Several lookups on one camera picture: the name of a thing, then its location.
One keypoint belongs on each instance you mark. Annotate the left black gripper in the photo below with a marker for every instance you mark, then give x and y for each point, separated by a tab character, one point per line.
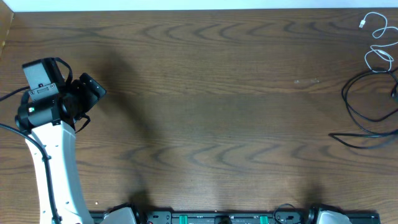
94	90

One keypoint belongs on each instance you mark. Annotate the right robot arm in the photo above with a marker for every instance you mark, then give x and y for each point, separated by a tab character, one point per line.
326	214

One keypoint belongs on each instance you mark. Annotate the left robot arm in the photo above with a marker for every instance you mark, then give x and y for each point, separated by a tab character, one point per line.
46	119

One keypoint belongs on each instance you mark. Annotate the clear tape piece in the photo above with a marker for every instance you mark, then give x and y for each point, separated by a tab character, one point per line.
306	81

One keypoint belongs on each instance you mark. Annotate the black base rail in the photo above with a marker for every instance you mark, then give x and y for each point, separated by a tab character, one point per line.
165	217

